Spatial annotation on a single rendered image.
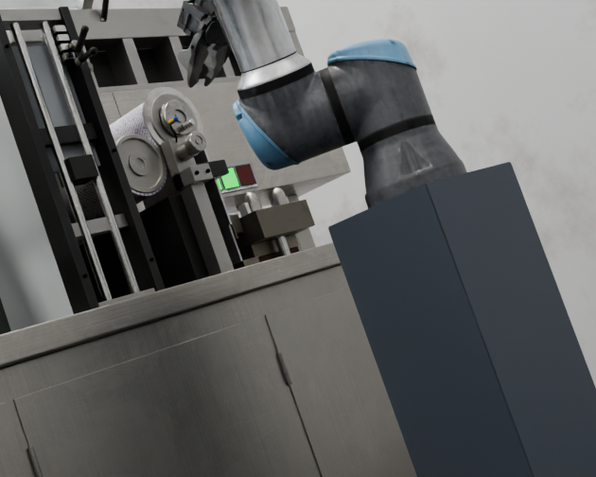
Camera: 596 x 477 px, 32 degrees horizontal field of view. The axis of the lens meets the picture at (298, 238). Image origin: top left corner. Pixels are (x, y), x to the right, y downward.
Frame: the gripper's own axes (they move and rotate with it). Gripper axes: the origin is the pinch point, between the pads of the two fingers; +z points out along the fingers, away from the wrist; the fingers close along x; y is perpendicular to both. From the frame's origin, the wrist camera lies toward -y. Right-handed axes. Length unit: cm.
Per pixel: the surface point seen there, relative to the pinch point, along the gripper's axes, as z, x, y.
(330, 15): 51, -217, 135
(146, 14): 11, -34, 55
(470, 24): 23, -212, 67
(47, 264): 29.1, 35.7, -8.9
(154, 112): 8.9, 5.0, 5.4
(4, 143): 14.6, 35.7, 9.5
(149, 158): 15.5, 9.2, -0.7
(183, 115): 9.0, -0.5, 2.9
